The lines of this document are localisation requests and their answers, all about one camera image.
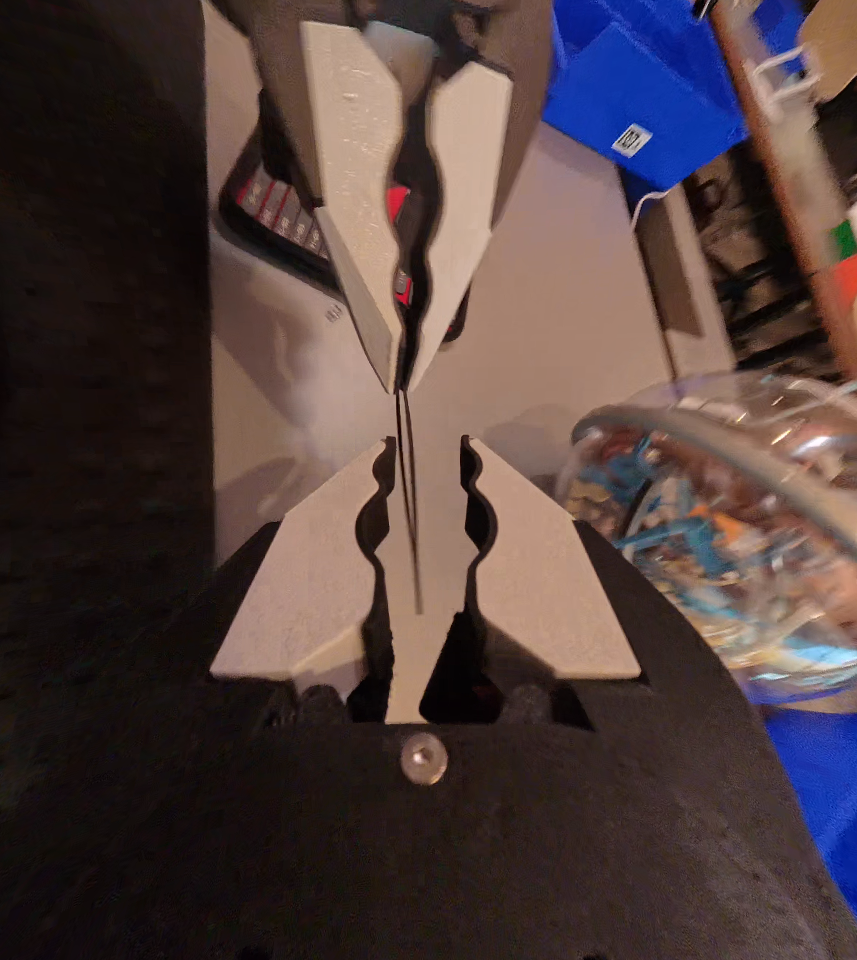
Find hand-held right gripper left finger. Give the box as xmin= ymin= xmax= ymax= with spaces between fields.
xmin=211 ymin=438 xmax=400 ymax=721

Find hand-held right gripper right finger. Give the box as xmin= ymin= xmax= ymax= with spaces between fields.
xmin=459 ymin=435 xmax=643 ymax=694

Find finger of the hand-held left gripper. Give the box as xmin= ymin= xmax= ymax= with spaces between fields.
xmin=301 ymin=18 xmax=404 ymax=394
xmin=403 ymin=63 xmax=517 ymax=394

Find set of black tweezers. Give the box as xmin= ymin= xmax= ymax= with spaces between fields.
xmin=241 ymin=165 xmax=332 ymax=256

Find black red tweezers case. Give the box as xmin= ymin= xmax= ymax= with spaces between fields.
xmin=219 ymin=135 xmax=475 ymax=346

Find black needle-tip tweezers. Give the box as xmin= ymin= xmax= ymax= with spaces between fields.
xmin=396 ymin=383 xmax=427 ymax=616

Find clear maze ball toy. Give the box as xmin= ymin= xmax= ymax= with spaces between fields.
xmin=556 ymin=372 xmax=857 ymax=706

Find blue storage bin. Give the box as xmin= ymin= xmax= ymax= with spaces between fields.
xmin=541 ymin=0 xmax=805 ymax=196
xmin=766 ymin=705 xmax=857 ymax=960

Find black perforated wrist rest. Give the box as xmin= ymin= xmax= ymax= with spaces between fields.
xmin=0 ymin=0 xmax=217 ymax=751

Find beige chair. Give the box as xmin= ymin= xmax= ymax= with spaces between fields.
xmin=796 ymin=0 xmax=857 ymax=91

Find white cable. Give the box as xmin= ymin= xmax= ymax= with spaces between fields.
xmin=631 ymin=183 xmax=673 ymax=229

